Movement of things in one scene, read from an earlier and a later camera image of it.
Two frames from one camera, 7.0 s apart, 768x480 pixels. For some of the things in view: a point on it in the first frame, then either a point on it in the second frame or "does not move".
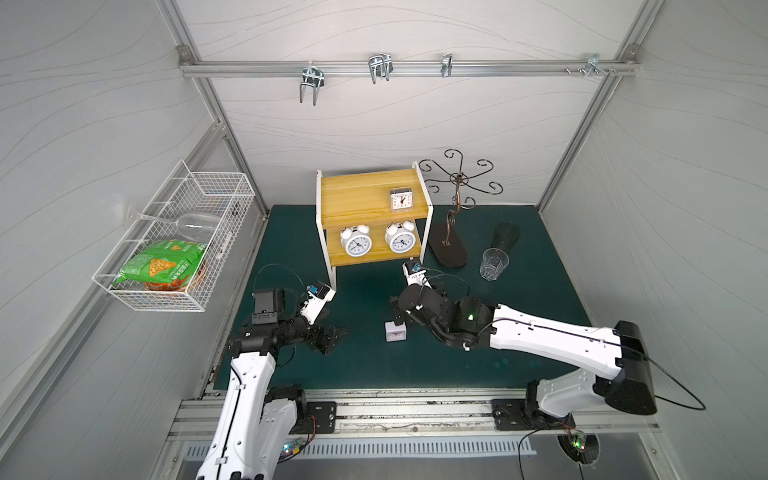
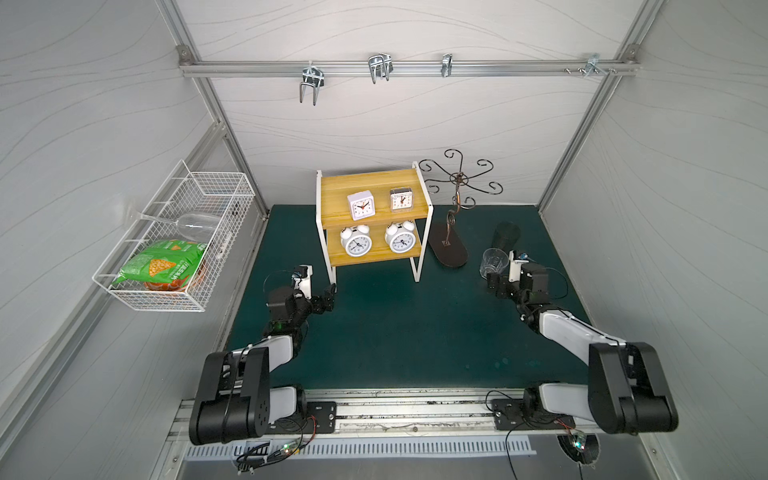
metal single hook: (447, 62) does not move
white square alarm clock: (395, 332) to (362, 205)
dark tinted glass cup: (505, 236) does not move
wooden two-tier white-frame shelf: (371, 218) does not move
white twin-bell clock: (357, 240) does not move
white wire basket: (170, 254) does not move
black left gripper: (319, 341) to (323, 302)
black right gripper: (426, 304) to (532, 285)
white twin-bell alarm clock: (401, 237) does not move
